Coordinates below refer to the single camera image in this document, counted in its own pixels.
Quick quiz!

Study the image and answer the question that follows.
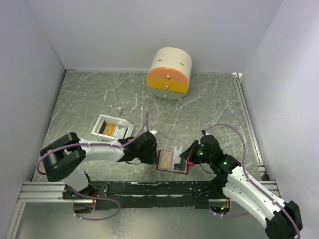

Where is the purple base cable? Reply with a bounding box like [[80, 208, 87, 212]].
[[214, 211, 250, 218], [64, 186, 121, 221]]

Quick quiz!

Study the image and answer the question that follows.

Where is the yellow card in tray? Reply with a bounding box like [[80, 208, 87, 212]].
[[103, 124, 116, 136]]

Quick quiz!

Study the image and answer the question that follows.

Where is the white card tray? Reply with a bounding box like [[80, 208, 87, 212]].
[[91, 114, 134, 142]]

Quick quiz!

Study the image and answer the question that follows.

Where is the aluminium front frame rail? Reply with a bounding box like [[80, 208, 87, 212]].
[[17, 181, 67, 202]]

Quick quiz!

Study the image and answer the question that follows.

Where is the silver VIP diamond card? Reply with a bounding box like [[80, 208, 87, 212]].
[[172, 146, 183, 164]]

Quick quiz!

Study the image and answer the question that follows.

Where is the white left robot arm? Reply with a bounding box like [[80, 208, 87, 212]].
[[37, 130, 158, 199]]

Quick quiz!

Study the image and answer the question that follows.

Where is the black gold VIP card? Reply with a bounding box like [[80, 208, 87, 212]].
[[174, 159, 187, 173]]

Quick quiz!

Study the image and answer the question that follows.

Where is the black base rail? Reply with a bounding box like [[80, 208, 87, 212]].
[[62, 180, 241, 210]]

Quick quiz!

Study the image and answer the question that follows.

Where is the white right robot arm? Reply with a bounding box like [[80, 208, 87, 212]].
[[180, 135, 303, 239]]

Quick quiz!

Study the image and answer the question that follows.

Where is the aluminium right front rail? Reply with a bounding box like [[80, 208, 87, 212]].
[[259, 181, 279, 191]]

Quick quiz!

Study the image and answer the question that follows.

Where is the red card holder wallet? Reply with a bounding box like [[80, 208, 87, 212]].
[[156, 150, 194, 174]]

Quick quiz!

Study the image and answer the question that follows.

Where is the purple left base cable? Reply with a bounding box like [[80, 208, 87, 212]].
[[64, 186, 121, 221]]

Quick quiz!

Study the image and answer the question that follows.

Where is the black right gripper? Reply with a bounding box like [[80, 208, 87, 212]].
[[179, 139, 213, 164]]

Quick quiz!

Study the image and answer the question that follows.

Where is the white VIP portrait card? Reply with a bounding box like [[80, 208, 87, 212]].
[[112, 125, 128, 139]]

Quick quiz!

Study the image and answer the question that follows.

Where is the round three-drawer mini cabinet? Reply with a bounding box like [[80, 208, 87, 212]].
[[147, 47, 192, 100]]

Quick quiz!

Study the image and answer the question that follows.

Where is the aluminium frame rail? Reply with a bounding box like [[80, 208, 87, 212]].
[[17, 181, 67, 202], [232, 72, 270, 181]]

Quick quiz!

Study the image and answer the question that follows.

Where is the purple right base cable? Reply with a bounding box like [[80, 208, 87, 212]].
[[214, 211, 250, 218]]

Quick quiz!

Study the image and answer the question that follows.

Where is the gold striped credit card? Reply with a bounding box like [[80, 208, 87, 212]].
[[159, 151, 173, 170]]

